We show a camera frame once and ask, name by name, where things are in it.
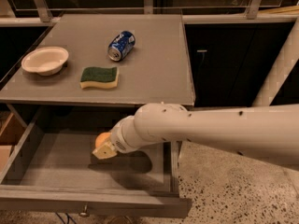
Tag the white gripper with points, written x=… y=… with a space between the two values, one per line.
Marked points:
x=119 y=139

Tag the orange fruit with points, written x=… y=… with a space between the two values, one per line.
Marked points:
x=101 y=138

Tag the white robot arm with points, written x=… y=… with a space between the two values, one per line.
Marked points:
x=268 y=132

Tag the grey open drawer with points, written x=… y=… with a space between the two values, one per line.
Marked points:
x=52 y=169

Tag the metal drawer knob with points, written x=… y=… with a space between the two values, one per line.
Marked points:
x=84 y=212

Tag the grey counter cabinet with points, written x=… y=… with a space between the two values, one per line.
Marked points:
x=103 y=60

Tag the green yellow sponge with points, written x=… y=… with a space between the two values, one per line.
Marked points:
x=99 y=77

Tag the wooden box at left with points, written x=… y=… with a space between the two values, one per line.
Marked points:
x=10 y=134

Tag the blue soda can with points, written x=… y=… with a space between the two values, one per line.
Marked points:
x=121 y=45

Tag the white bowl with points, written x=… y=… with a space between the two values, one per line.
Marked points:
x=45 y=61

